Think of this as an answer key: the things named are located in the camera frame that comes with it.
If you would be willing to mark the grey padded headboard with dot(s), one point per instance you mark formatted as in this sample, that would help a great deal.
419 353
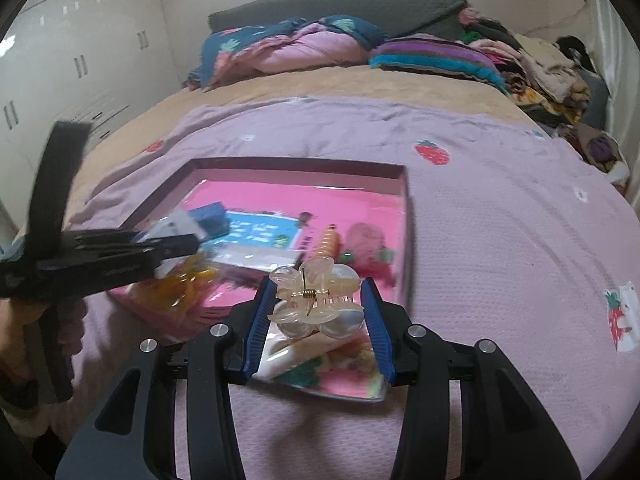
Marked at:
330 5

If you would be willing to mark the striped fuzzy pillow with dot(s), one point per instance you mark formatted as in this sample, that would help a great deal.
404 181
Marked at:
435 60

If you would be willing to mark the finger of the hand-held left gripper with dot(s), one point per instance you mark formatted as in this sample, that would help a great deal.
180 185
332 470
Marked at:
110 240
150 260

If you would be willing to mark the pile of folded clothes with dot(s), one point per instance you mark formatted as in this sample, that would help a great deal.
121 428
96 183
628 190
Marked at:
540 67

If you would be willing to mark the lilac strawberry print blanket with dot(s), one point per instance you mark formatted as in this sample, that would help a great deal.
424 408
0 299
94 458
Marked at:
500 270

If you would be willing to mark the bed with beige sheet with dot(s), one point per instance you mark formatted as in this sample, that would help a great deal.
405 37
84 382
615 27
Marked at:
325 85

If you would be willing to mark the person's left hand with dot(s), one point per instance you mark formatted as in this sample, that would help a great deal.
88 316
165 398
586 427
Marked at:
12 330

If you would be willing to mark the shallow purple cardboard box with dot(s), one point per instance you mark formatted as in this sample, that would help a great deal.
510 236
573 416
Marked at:
300 167

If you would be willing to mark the white wardrobe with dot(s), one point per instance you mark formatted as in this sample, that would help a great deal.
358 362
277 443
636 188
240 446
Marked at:
75 70

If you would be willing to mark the bag of clothes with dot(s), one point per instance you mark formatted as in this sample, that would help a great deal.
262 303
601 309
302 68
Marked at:
597 152

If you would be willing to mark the grey cushion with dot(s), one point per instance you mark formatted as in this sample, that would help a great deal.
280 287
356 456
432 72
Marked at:
595 97

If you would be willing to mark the white and blue packet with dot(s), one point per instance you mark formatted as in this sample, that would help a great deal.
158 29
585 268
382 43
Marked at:
185 225

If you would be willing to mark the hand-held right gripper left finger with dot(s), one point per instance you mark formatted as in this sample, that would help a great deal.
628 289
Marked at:
260 331

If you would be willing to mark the pink book in plastic wrap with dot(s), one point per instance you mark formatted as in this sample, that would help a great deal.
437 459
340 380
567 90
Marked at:
320 200

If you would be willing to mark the navy and pink quilt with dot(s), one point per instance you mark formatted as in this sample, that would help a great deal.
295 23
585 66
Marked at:
300 50

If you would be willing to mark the shiny cream curtain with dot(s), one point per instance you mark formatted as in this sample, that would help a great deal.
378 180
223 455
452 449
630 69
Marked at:
620 85

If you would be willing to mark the clear butterfly claw clip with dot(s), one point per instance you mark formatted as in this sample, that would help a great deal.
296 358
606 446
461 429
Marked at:
310 285

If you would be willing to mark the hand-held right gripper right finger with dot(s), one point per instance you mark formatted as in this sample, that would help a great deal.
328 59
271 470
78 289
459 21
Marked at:
377 331

